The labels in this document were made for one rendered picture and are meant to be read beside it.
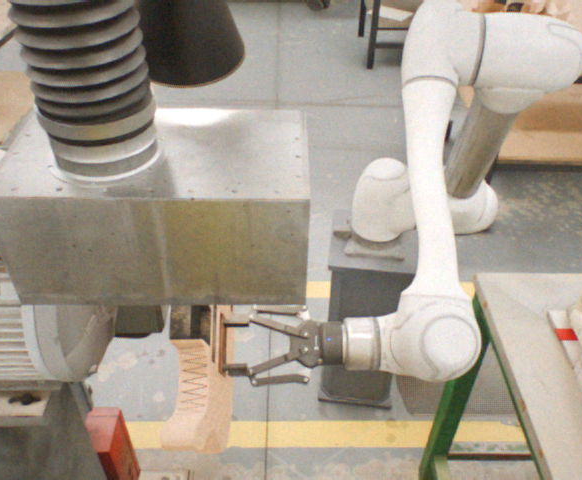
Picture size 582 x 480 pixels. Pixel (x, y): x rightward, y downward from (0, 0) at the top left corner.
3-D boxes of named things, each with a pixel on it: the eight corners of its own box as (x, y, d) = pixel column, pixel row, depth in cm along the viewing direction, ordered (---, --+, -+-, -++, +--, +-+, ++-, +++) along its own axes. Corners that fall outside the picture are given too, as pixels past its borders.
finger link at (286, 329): (307, 340, 95) (310, 332, 96) (246, 317, 96) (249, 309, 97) (306, 344, 99) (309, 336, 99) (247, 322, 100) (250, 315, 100)
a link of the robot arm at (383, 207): (352, 207, 177) (358, 147, 163) (410, 212, 176) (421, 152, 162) (349, 240, 165) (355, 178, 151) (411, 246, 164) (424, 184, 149)
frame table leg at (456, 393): (419, 489, 186) (482, 302, 128) (416, 473, 190) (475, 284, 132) (435, 489, 186) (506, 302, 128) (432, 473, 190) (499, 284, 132)
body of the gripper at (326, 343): (341, 371, 99) (289, 372, 99) (339, 324, 102) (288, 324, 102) (346, 365, 92) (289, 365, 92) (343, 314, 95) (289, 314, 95)
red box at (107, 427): (35, 513, 148) (-11, 439, 124) (51, 467, 157) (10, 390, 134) (132, 512, 148) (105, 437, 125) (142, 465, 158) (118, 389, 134)
